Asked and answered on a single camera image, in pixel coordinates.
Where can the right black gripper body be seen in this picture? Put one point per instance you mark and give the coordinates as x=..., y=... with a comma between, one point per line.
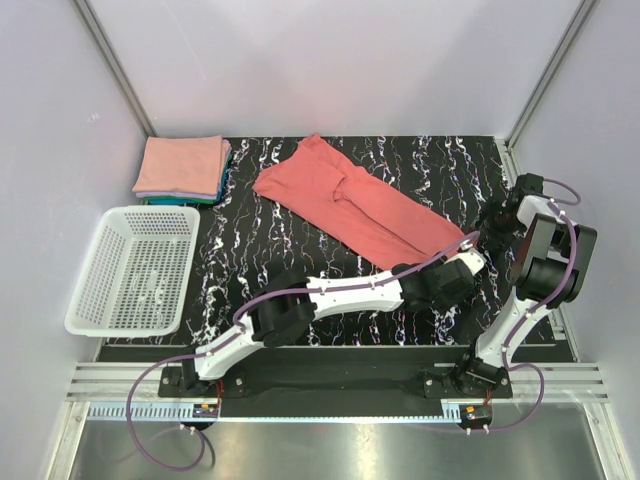
x=498, y=226

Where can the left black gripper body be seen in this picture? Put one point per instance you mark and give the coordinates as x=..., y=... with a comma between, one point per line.
x=447, y=301

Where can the red t shirt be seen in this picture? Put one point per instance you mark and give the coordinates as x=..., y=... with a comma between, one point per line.
x=372, y=218

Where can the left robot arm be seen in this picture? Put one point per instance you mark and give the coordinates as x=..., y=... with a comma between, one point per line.
x=282, y=311

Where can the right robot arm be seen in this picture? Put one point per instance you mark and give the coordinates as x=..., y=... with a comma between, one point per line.
x=549, y=270

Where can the folded lilac t shirt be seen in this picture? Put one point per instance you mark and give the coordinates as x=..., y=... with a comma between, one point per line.
x=177, y=194

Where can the folded pink t shirt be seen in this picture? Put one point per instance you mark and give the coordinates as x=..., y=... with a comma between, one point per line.
x=184, y=165

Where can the white plastic basket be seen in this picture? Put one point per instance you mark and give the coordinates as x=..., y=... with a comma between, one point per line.
x=134, y=277

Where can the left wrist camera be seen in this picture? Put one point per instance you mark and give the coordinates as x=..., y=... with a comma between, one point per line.
x=467, y=244

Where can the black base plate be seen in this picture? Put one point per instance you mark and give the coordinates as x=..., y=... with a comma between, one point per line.
x=364, y=377

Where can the white slotted cable duct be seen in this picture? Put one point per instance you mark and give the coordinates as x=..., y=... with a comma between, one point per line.
x=235, y=411

